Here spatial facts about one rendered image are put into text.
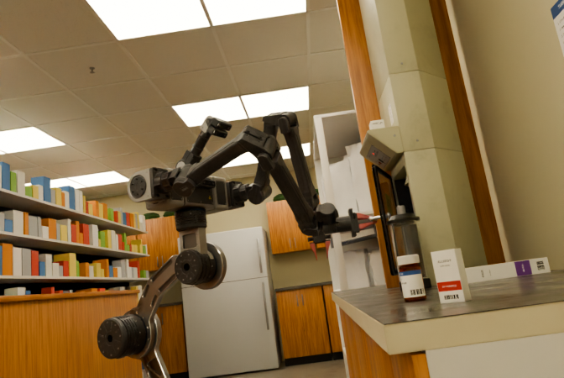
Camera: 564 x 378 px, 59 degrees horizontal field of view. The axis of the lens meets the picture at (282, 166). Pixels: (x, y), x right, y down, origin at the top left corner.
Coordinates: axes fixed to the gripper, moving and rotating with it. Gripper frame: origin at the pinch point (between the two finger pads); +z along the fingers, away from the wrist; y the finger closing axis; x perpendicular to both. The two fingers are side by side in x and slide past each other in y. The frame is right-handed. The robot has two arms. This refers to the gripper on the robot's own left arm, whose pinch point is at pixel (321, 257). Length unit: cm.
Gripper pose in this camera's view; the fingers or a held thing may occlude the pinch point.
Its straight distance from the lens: 221.7
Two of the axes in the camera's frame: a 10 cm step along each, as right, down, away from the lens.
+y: 9.9, -1.4, -0.3
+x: 0.6, 2.3, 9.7
